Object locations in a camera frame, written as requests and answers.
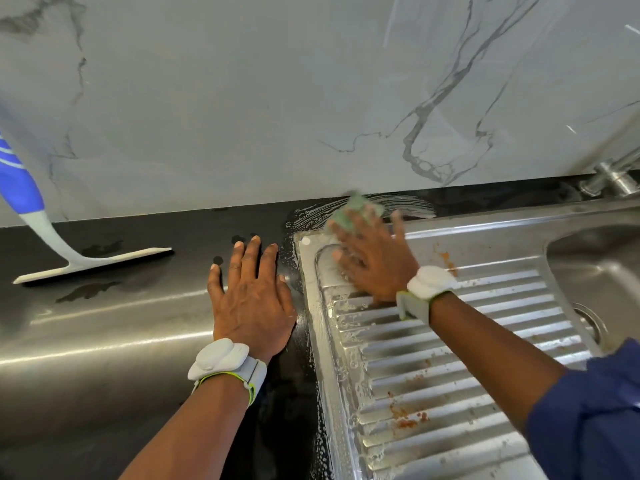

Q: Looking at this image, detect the chrome faucet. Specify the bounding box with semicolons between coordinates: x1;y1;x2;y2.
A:
580;145;640;199

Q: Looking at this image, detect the green scrub sponge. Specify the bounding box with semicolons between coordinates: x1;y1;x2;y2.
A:
333;193;385;234

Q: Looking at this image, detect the person's right hand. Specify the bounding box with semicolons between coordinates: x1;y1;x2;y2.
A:
328;207;421;303

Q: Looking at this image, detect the white left wrist tracker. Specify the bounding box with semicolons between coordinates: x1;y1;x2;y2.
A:
187;337;268;406

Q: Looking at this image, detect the blue white squeegee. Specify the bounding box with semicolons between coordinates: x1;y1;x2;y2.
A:
0;135;173;286

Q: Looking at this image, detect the person's right forearm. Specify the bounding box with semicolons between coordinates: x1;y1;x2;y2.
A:
430;293;571;431

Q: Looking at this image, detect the stainless steel sink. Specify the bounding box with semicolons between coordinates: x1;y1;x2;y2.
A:
293;195;640;480

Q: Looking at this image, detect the person's left forearm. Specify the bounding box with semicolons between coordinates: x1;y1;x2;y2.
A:
120;375;251;480

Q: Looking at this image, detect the person's left hand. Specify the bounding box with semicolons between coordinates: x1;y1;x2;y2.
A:
207;235;298;362

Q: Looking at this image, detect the metal drain strainer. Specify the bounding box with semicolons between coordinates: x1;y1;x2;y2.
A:
572;303;608;346

